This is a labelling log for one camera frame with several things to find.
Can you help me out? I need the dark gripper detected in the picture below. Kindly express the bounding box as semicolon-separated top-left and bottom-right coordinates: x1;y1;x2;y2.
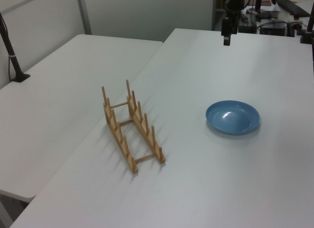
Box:
221;0;246;47

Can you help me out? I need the blue plastic plate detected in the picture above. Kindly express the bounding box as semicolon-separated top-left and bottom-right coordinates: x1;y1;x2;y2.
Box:
205;100;261;136

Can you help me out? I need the wooden plate rack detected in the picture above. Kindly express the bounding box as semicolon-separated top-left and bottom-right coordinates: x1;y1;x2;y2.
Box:
101;79;166;174

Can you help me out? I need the black electronic device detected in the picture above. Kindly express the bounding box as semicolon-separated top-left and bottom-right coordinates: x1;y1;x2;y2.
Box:
260;21;288;36

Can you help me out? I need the black keyboard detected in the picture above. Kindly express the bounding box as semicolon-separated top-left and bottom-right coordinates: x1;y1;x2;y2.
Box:
275;0;311;17

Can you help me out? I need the black camera pole with clamp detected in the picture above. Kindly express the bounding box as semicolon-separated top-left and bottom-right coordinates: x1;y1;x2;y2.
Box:
299;5;314;45

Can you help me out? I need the black camera pole with base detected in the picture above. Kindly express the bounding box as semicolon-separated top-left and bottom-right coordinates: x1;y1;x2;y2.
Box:
0;11;31;83

